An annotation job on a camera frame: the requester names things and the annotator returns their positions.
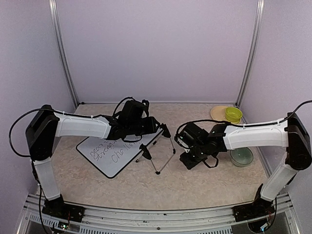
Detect left aluminium frame post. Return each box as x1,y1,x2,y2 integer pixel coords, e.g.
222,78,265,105
48,0,79,108

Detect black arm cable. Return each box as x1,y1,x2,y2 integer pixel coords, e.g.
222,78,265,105
9,97,149,158
175,99,312,147

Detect beige wooden plate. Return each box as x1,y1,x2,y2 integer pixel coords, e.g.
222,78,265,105
210,105,240,124

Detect white whiteboard with black frame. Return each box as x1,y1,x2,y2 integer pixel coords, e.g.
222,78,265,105
76,129,163,179

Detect right aluminium frame post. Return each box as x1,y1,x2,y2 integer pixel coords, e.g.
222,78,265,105
235,0,265,107

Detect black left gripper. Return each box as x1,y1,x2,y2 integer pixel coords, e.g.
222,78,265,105
128,117,161,136

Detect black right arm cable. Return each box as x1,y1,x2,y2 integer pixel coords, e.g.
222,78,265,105
175,99,312,147

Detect aluminium frame post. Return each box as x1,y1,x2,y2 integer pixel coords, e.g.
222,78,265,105
48,0,79,108
235,0,265,107

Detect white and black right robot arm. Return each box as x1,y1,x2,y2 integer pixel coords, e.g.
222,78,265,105
174,113,312,222

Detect metal whiteboard stand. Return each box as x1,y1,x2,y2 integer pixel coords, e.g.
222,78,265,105
135,123,176,175

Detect front aluminium rail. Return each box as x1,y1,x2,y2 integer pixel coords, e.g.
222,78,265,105
18,194,299,234

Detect yellow-green plastic bowl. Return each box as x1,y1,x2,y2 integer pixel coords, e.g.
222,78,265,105
225,107,243,122

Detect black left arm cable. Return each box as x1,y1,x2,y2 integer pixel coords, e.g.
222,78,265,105
9,97,149,158

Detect clear glass bowl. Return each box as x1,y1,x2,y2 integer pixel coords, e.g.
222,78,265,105
230,148,254,167

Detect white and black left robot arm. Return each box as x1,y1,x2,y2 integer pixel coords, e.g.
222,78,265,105
25,100,160,218

